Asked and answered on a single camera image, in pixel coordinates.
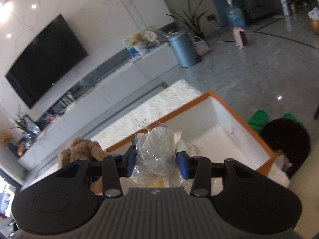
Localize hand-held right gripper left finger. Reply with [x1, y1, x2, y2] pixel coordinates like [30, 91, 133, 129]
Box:
[57, 145, 137, 199]

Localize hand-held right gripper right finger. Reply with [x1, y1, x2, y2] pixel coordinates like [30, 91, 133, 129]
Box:
[176, 151, 255, 198]

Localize clear plastic bag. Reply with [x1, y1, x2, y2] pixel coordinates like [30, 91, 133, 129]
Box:
[130, 118, 198, 188]

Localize orange cardboard box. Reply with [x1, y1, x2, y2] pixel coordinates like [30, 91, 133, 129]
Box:
[106, 92, 276, 180]

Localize brown plush toy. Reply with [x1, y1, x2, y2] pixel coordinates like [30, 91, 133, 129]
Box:
[58, 137, 108, 195]

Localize white marble television console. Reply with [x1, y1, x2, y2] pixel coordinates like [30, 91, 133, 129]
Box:
[17, 41, 180, 171]

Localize white router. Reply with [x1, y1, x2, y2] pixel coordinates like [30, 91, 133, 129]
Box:
[61, 94, 76, 108]

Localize green slipper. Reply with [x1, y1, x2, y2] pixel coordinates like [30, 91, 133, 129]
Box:
[248, 110, 269, 131]
[282, 113, 303, 125]

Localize dark round bin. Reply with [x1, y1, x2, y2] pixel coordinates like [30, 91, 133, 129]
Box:
[259, 118, 311, 178]

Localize green plant in glass vase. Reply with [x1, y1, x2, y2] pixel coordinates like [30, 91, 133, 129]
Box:
[11, 113, 42, 140]

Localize grey metal trash can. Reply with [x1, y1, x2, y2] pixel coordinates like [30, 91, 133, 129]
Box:
[166, 30, 197, 68]

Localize teddy bear bouquet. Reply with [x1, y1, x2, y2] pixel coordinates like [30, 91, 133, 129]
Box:
[129, 32, 150, 56]

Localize woven basket bag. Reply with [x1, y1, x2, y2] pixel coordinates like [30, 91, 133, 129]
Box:
[191, 36, 210, 56]

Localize yellow dried flowers black vase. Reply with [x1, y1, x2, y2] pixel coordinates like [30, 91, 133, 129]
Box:
[0, 133, 13, 150]

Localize white round hand fan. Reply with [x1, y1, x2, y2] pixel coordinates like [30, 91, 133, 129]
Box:
[145, 30, 160, 46]

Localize black flat television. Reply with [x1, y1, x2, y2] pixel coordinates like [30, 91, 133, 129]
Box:
[5, 14, 89, 109]

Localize pink space heater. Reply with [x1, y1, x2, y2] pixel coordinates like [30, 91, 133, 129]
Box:
[232, 26, 250, 49]

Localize long-leaf potted plant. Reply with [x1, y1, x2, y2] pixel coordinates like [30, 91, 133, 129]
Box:
[163, 0, 208, 39]

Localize blue water jug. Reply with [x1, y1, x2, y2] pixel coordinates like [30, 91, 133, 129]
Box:
[225, 0, 247, 29]

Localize gold round pot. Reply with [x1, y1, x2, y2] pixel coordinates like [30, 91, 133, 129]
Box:
[309, 7, 319, 36]

